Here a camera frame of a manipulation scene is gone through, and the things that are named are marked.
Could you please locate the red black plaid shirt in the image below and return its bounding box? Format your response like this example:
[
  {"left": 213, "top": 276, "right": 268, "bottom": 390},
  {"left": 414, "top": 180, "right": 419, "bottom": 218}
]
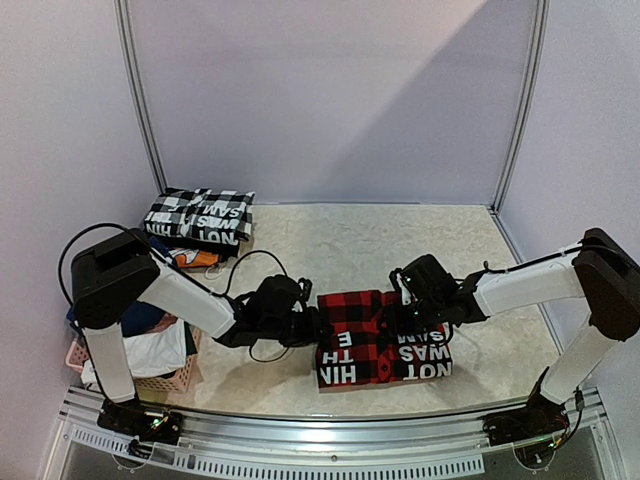
[{"left": 315, "top": 290, "right": 453, "bottom": 390}]

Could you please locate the aluminium front rail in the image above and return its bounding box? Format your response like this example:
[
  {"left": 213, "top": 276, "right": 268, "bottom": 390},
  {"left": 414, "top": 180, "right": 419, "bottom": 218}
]
[{"left": 43, "top": 388, "right": 627, "bottom": 479}]

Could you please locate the dark green garment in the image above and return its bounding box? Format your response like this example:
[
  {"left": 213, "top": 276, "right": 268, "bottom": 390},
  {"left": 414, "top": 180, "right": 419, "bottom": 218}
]
[{"left": 184, "top": 323, "right": 198, "bottom": 357}]

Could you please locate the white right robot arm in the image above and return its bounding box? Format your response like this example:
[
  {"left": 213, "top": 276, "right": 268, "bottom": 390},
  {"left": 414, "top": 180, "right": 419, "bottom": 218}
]
[{"left": 388, "top": 228, "right": 639, "bottom": 436}]

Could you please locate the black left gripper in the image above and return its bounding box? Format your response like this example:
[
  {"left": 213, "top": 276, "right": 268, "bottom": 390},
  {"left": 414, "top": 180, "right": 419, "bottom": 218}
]
[{"left": 261, "top": 307, "right": 335, "bottom": 348}]

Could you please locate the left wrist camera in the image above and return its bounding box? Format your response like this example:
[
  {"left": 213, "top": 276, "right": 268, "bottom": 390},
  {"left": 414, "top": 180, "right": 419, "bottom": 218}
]
[{"left": 297, "top": 277, "right": 313, "bottom": 303}]

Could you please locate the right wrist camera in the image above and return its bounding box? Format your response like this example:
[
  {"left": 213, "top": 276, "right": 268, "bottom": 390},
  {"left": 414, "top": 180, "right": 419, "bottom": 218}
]
[{"left": 389, "top": 254, "right": 458, "bottom": 306}]

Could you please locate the orange white folded garment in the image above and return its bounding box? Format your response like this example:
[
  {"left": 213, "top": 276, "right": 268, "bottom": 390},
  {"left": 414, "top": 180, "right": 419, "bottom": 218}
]
[{"left": 169, "top": 248, "right": 221, "bottom": 270}]

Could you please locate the pink plastic laundry basket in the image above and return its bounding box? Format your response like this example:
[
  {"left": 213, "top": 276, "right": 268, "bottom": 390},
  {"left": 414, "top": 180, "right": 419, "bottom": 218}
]
[{"left": 64, "top": 324, "right": 204, "bottom": 394}]

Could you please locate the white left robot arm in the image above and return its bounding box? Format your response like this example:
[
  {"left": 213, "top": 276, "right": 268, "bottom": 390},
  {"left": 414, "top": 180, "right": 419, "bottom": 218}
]
[{"left": 70, "top": 229, "right": 325, "bottom": 434}]

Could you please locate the navy blue garment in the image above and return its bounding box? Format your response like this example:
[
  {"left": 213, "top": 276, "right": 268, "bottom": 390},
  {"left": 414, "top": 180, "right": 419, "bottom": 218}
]
[{"left": 65, "top": 236, "right": 176, "bottom": 338}]

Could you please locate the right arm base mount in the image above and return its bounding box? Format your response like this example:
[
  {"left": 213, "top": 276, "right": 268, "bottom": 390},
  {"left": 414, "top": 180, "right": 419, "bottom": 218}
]
[{"left": 481, "top": 398, "right": 582, "bottom": 470}]

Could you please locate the black white checkered folded shirt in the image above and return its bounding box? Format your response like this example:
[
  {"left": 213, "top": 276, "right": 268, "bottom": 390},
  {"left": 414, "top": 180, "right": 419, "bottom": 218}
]
[{"left": 141, "top": 188, "right": 255, "bottom": 258}]

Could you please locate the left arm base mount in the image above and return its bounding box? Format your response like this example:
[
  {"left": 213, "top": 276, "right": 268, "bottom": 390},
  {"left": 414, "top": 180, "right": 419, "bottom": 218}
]
[{"left": 97, "top": 401, "right": 184, "bottom": 460}]

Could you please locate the aluminium frame post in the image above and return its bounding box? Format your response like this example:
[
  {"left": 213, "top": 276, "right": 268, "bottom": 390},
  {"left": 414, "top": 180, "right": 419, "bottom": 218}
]
[
  {"left": 113, "top": 0, "right": 167, "bottom": 193},
  {"left": 489, "top": 0, "right": 549, "bottom": 216}
]

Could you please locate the left aluminium frame post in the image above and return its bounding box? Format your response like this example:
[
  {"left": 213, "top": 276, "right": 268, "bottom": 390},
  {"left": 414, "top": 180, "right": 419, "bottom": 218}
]
[{"left": 113, "top": 0, "right": 167, "bottom": 193}]

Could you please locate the right aluminium frame post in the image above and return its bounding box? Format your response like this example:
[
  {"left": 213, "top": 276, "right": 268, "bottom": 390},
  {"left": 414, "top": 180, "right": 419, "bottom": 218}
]
[{"left": 489, "top": 0, "right": 549, "bottom": 216}]

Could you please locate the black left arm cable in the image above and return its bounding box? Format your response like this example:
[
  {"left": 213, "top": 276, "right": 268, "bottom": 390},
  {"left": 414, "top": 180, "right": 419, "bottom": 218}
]
[{"left": 57, "top": 222, "right": 294, "bottom": 364}]

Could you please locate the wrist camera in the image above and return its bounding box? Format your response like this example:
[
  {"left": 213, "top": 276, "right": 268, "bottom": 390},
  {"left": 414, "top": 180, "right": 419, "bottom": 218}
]
[
  {"left": 389, "top": 254, "right": 458, "bottom": 306},
  {"left": 297, "top": 277, "right": 313, "bottom": 303}
]

